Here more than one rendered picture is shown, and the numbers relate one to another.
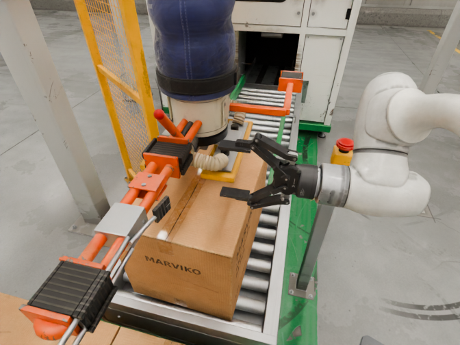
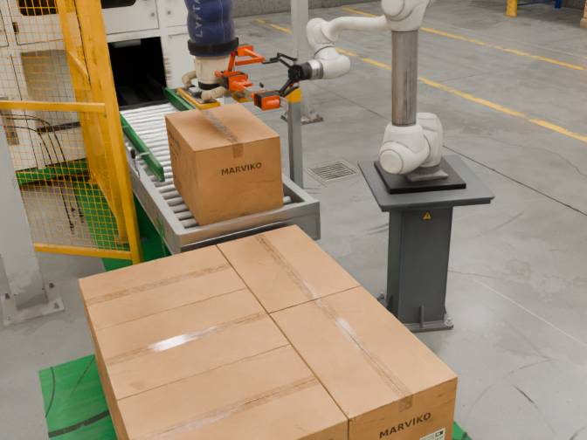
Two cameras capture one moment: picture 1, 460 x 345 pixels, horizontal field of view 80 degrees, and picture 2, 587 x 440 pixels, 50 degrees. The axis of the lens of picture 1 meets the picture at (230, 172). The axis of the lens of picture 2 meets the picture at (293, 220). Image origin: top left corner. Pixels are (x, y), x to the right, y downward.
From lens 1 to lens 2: 242 cm
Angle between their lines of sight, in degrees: 34
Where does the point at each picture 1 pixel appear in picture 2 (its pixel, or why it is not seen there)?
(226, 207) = (252, 127)
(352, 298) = (342, 238)
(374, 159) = (325, 51)
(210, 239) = (261, 135)
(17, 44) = not seen: outside the picture
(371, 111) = (314, 33)
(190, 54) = (224, 28)
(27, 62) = not seen: outside the picture
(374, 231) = (328, 199)
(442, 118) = (340, 24)
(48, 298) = (266, 95)
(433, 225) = not seen: hidden behind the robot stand
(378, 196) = (333, 64)
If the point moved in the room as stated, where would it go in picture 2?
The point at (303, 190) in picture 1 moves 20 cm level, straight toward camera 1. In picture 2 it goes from (306, 72) to (321, 83)
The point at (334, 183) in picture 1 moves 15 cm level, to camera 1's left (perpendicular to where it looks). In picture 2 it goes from (315, 65) to (289, 71)
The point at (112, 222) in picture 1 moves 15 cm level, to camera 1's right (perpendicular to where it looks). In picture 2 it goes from (253, 89) to (283, 81)
